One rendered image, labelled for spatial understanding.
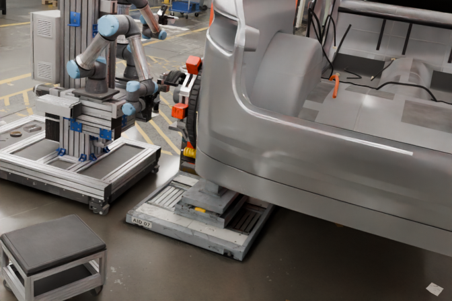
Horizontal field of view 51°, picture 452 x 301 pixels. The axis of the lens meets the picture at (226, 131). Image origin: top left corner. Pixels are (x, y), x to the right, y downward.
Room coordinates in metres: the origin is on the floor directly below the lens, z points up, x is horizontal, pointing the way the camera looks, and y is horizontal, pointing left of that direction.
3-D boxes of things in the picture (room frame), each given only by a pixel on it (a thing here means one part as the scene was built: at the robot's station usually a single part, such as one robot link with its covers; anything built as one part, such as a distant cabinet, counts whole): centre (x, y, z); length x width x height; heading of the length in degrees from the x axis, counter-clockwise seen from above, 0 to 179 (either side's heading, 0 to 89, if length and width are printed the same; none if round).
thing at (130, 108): (2.61, 0.56, 0.85); 0.11 x 0.08 x 0.09; 161
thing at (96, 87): (2.97, 0.88, 0.87); 0.15 x 0.15 x 0.10
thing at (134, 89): (2.63, 0.55, 0.95); 0.11 x 0.08 x 0.11; 148
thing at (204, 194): (2.93, 0.03, 0.32); 0.40 x 0.30 x 0.28; 161
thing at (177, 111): (2.68, 0.29, 0.85); 0.09 x 0.08 x 0.07; 161
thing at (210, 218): (2.95, 0.02, 0.13); 0.50 x 0.36 x 0.10; 161
